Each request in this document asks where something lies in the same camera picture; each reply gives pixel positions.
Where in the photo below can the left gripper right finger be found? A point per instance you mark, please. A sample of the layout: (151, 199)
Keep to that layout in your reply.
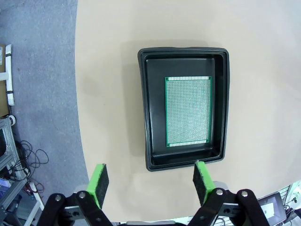
(204, 183)

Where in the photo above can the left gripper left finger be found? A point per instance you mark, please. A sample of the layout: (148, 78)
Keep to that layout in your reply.
(98, 186)

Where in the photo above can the green perforated circuit board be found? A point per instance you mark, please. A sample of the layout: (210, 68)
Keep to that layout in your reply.
(188, 110)

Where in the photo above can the black plastic ESD tray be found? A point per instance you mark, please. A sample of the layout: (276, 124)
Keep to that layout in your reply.
(152, 106)

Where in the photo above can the grey tablet screen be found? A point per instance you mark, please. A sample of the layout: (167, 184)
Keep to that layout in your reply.
(271, 207)

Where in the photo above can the aluminium profile frame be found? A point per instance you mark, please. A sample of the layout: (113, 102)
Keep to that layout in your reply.
(9, 150)

